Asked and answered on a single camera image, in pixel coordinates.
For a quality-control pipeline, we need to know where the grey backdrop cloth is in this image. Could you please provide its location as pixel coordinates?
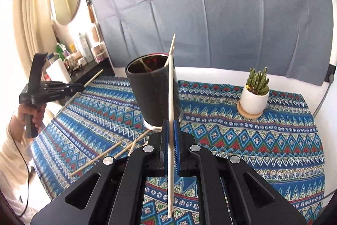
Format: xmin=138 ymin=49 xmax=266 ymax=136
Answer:
xmin=88 ymin=0 xmax=335 ymax=86

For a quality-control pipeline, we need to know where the white paper towel roll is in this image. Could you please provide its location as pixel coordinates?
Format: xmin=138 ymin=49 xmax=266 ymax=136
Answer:
xmin=46 ymin=58 xmax=72 ymax=84

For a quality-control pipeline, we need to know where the cream curtain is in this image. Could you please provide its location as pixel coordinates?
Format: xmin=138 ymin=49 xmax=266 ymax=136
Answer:
xmin=0 ymin=0 xmax=57 ymax=120

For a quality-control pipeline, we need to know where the blue patterned tablecloth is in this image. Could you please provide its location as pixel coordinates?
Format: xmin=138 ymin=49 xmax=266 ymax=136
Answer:
xmin=31 ymin=76 xmax=326 ymax=225

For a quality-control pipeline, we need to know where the pink cosmetic jar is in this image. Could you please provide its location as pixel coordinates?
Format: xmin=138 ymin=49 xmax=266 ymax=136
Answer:
xmin=91 ymin=43 xmax=107 ymax=63

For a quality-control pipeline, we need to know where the peach cosmetic tube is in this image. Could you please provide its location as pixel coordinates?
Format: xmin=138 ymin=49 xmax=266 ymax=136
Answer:
xmin=90 ymin=25 xmax=102 ymax=44

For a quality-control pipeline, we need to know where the grey rod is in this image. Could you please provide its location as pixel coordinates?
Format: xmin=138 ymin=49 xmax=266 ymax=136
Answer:
xmin=313 ymin=82 xmax=333 ymax=117

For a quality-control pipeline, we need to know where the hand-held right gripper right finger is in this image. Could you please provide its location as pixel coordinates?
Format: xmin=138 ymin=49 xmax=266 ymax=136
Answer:
xmin=173 ymin=120 xmax=307 ymax=225

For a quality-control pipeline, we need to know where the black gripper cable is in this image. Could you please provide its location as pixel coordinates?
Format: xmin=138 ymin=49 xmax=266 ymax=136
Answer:
xmin=14 ymin=139 xmax=30 ymax=216

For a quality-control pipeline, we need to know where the black dresser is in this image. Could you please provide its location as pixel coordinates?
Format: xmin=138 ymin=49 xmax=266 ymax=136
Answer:
xmin=56 ymin=58 xmax=116 ymax=107

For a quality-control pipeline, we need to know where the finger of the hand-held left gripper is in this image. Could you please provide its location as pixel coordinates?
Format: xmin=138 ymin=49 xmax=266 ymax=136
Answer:
xmin=42 ymin=81 xmax=85 ymax=96

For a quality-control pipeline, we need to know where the white spray bottle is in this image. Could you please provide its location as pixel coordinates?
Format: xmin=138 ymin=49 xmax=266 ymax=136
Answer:
xmin=78 ymin=32 xmax=94 ymax=62

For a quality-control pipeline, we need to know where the black cup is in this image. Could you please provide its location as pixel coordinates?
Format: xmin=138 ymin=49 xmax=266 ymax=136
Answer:
xmin=125 ymin=53 xmax=183 ymax=132

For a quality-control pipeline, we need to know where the round wooden coaster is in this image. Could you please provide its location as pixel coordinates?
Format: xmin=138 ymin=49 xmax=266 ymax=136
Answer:
xmin=237 ymin=100 xmax=264 ymax=119

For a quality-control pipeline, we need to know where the white plant pot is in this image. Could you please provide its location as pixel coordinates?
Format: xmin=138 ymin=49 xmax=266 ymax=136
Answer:
xmin=240 ymin=83 xmax=269 ymax=115

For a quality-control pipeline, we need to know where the wooden stand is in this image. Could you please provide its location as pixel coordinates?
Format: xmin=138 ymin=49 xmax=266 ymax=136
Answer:
xmin=88 ymin=5 xmax=97 ymax=25

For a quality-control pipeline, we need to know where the green bottle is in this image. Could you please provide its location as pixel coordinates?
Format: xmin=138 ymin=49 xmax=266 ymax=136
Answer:
xmin=56 ymin=42 xmax=66 ymax=61

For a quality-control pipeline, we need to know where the person's left forearm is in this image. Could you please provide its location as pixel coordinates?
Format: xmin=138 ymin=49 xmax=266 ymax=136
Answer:
xmin=0 ymin=116 xmax=35 ymax=216

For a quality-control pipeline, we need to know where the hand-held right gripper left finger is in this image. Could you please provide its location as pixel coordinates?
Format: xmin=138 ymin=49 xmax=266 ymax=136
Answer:
xmin=30 ymin=120 xmax=169 ymax=225

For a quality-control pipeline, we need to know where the green cactus plant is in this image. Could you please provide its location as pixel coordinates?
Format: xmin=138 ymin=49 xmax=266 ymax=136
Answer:
xmin=247 ymin=67 xmax=270 ymax=96

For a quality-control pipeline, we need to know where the person's left hand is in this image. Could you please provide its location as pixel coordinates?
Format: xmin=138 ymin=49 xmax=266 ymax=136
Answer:
xmin=11 ymin=102 xmax=47 ymax=136

